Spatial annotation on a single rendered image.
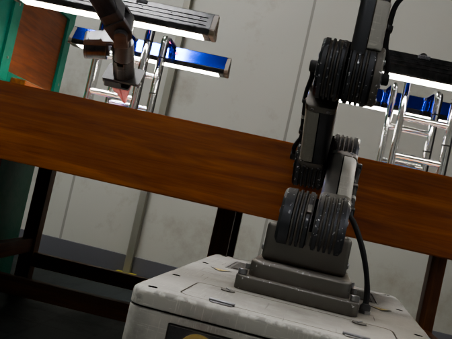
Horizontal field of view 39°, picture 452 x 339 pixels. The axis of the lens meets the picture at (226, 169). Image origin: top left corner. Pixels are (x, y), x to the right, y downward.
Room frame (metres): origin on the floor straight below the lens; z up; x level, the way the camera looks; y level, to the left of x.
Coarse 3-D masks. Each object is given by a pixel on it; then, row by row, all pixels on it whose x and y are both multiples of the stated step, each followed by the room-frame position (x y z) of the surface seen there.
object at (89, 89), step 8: (136, 0) 1.84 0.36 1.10; (144, 0) 1.83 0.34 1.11; (152, 32) 2.00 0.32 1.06; (144, 40) 2.00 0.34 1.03; (152, 40) 2.00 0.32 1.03; (144, 48) 2.00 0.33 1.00; (144, 56) 2.00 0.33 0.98; (96, 64) 2.01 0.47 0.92; (136, 64) 2.01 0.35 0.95; (144, 64) 2.00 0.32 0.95; (96, 72) 2.02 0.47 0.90; (88, 80) 2.01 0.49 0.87; (144, 80) 2.01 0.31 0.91; (88, 88) 2.01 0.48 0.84; (96, 88) 2.01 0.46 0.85; (136, 88) 2.00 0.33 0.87; (88, 96) 2.01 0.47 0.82; (112, 96) 2.01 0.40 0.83; (128, 96) 2.00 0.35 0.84; (136, 96) 2.00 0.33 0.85; (136, 104) 2.00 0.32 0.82
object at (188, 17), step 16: (16, 0) 1.89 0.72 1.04; (32, 0) 1.84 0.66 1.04; (48, 0) 1.83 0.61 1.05; (64, 0) 1.83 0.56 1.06; (80, 0) 1.83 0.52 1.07; (128, 0) 1.84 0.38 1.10; (144, 16) 1.81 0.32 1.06; (160, 16) 1.81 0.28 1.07; (176, 16) 1.81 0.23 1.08; (192, 16) 1.82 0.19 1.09; (208, 16) 1.82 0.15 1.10; (192, 32) 1.80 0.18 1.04; (208, 32) 1.79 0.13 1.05
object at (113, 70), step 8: (112, 64) 1.67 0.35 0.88; (128, 64) 1.65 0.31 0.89; (104, 72) 1.70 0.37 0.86; (112, 72) 1.71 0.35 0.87; (120, 72) 1.67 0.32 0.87; (128, 72) 1.67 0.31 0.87; (136, 72) 1.71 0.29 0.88; (144, 72) 1.72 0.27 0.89; (112, 80) 1.69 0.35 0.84; (120, 80) 1.69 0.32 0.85; (128, 80) 1.69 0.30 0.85; (136, 80) 1.69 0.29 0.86
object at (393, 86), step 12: (396, 84) 2.18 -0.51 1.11; (396, 96) 2.18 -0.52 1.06; (432, 96) 2.22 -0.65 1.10; (432, 108) 2.17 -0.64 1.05; (384, 120) 2.18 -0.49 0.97; (384, 132) 2.17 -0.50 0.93; (408, 132) 2.17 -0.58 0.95; (420, 132) 2.16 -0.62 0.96; (432, 132) 2.16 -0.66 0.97; (384, 144) 2.17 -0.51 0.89; (432, 144) 2.17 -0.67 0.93; (420, 168) 2.16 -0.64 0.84
